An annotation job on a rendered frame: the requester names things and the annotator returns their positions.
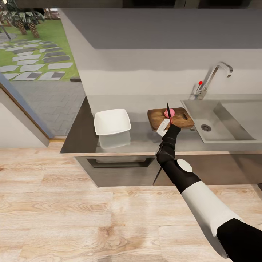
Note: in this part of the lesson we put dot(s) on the parer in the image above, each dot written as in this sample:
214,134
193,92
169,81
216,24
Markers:
171,122

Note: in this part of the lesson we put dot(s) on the dishwasher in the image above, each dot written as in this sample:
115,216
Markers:
115,171

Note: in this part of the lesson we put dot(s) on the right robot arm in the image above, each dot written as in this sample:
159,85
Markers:
226,232

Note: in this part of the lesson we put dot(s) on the cutting board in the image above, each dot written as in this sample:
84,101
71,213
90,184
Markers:
181,118

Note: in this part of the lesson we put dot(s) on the fixed window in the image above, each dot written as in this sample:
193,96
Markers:
37,68

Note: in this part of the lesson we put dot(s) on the drop in sink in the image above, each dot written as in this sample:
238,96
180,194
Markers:
225,120

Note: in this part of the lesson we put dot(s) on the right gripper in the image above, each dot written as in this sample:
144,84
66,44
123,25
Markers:
172,132

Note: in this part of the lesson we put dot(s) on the bowl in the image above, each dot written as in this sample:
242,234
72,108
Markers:
111,122

